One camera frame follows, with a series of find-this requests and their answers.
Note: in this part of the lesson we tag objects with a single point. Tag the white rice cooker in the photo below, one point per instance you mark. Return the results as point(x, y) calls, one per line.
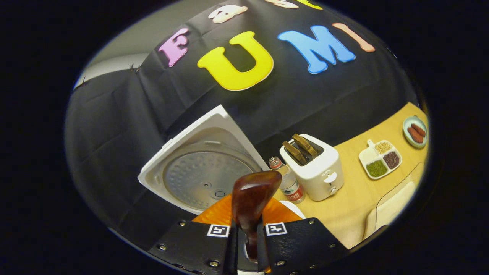
point(198, 179)

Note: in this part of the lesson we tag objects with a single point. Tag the red sausage piece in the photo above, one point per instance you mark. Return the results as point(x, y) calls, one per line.
point(418, 130)
point(415, 135)

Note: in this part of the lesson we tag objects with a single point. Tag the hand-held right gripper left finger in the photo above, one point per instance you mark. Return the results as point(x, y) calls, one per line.
point(191, 244)

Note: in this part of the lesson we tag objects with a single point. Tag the clear water bottle red label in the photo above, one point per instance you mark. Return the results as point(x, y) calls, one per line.
point(288, 185)

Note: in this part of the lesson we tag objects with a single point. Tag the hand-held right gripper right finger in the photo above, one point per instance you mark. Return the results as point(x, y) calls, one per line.
point(301, 244)

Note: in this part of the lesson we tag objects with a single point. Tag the white toaster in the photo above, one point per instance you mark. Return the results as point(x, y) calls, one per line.
point(321, 175)

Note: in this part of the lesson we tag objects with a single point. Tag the clear plastic box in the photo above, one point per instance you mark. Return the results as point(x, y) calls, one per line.
point(382, 198)

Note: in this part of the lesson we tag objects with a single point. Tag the white divided grain dish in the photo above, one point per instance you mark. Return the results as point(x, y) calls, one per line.
point(368, 156)

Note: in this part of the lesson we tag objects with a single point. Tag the light green plate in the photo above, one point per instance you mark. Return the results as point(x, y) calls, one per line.
point(407, 137)

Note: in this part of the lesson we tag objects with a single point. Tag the dark wooden spoon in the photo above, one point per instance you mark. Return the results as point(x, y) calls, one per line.
point(252, 193)

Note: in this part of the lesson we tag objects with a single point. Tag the brown toast slice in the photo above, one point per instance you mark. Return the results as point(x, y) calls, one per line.
point(294, 152)
point(305, 145)

